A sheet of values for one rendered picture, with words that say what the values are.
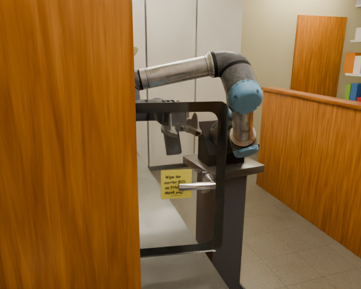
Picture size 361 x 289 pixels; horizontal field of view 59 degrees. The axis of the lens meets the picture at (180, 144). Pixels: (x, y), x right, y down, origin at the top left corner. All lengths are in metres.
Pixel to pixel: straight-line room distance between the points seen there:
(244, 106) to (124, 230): 0.62
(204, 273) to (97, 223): 0.33
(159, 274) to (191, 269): 0.09
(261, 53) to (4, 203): 4.61
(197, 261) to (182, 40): 3.34
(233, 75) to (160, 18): 2.91
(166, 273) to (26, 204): 0.41
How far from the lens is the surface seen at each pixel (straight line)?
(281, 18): 5.22
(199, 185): 0.75
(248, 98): 1.11
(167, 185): 0.79
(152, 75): 1.17
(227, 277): 2.02
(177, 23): 4.03
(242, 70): 1.14
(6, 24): 0.65
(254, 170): 1.69
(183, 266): 0.93
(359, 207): 2.81
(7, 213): 0.72
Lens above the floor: 1.50
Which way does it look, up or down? 16 degrees down
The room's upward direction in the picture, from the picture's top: straight up
